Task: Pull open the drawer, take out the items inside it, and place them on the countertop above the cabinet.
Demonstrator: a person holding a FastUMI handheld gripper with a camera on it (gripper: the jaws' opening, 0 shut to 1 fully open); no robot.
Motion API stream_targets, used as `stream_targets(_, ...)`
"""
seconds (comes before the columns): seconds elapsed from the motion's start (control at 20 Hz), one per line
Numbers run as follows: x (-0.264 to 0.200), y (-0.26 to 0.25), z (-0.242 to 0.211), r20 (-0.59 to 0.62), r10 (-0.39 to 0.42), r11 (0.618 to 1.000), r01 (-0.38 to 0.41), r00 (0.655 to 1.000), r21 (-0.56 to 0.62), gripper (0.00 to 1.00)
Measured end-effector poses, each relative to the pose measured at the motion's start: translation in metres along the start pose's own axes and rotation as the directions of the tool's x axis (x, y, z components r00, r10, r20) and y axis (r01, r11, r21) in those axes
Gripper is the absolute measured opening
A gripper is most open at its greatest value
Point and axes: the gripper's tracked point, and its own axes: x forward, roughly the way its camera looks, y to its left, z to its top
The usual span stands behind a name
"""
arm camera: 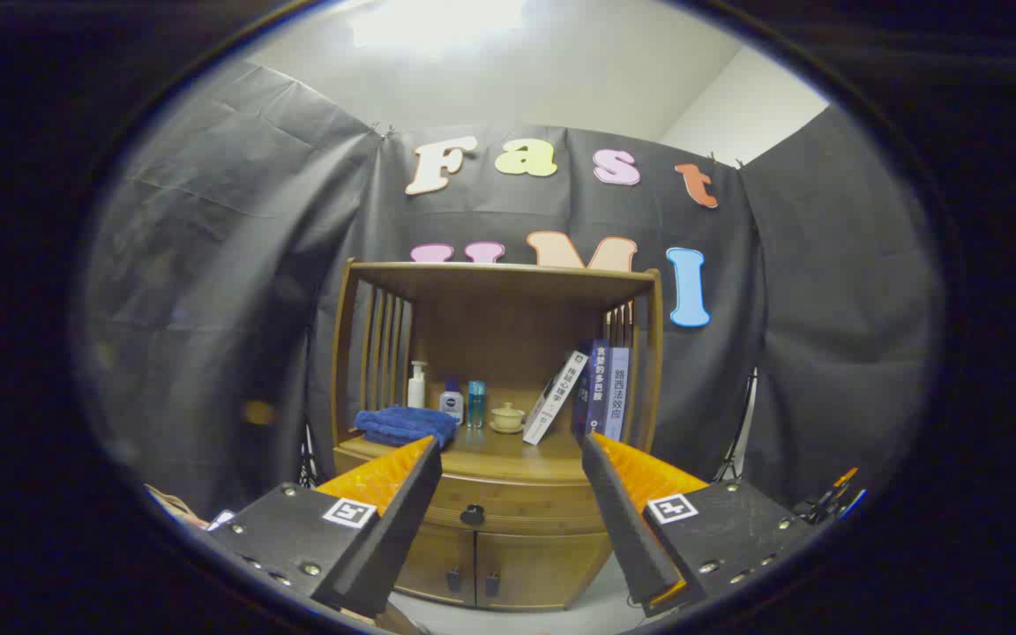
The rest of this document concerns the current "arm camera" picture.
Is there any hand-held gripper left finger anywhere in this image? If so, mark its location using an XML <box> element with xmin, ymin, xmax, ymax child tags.
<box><xmin>206</xmin><ymin>435</ymin><xmax>444</xmax><ymax>618</ymax></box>

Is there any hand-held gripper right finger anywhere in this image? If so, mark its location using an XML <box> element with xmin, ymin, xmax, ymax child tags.
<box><xmin>580</xmin><ymin>431</ymin><xmax>818</xmax><ymax>618</ymax></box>

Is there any wooden drawer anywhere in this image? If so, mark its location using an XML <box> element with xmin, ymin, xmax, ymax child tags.
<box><xmin>334</xmin><ymin>454</ymin><xmax>616</xmax><ymax>536</ymax></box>

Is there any wooden cabinet door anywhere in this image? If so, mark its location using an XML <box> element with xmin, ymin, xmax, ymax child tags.
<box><xmin>475</xmin><ymin>529</ymin><xmax>612</xmax><ymax>611</ymax></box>
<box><xmin>393</xmin><ymin>525</ymin><xmax>477</xmax><ymax>608</ymax></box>

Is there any wooden countertop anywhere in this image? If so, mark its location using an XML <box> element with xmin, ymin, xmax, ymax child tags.
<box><xmin>336</xmin><ymin>423</ymin><xmax>650</xmax><ymax>484</ymax></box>

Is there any wooden cabinet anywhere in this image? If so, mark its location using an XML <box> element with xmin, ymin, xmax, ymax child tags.
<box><xmin>329</xmin><ymin>258</ymin><xmax>665</xmax><ymax>611</ymax></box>

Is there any blue folded towel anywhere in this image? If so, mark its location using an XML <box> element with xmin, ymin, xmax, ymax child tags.
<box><xmin>355</xmin><ymin>406</ymin><xmax>459</xmax><ymax>449</ymax></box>

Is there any pale grey-blue book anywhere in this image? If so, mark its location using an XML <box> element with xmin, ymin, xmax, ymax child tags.
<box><xmin>603</xmin><ymin>346</ymin><xmax>631</xmax><ymax>442</ymax></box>

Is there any dark blue book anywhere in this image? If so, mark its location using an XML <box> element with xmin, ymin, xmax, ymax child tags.
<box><xmin>572</xmin><ymin>339</ymin><xmax>611</xmax><ymax>442</ymax></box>

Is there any white book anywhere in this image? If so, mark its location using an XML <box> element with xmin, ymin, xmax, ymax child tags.
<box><xmin>522</xmin><ymin>350</ymin><xmax>590</xmax><ymax>445</ymax></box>

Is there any black tripod stand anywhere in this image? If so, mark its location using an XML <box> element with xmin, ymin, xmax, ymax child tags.
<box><xmin>715</xmin><ymin>369</ymin><xmax>758</xmax><ymax>484</ymax></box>

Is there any black and orange device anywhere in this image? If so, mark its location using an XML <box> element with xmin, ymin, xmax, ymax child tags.
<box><xmin>795</xmin><ymin>467</ymin><xmax>868</xmax><ymax>523</ymax></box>

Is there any black backdrop cloth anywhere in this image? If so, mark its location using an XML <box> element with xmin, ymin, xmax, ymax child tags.
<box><xmin>85</xmin><ymin>62</ymin><xmax>945</xmax><ymax>521</ymax></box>

